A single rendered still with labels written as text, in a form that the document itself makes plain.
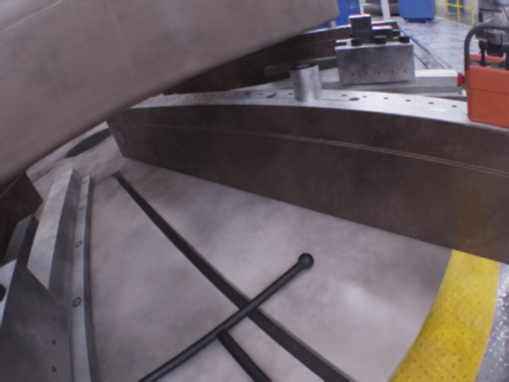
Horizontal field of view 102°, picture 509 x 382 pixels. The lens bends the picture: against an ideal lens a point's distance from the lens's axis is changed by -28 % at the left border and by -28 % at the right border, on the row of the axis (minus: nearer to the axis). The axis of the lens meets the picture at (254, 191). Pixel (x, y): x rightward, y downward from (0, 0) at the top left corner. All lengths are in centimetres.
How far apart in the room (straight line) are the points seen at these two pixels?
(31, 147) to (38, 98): 9
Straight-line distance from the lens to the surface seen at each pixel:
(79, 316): 100
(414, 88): 183
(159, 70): 63
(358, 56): 165
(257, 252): 89
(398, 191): 78
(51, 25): 61
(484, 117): 67
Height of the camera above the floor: 95
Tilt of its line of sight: 34 degrees down
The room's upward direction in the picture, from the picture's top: 17 degrees counter-clockwise
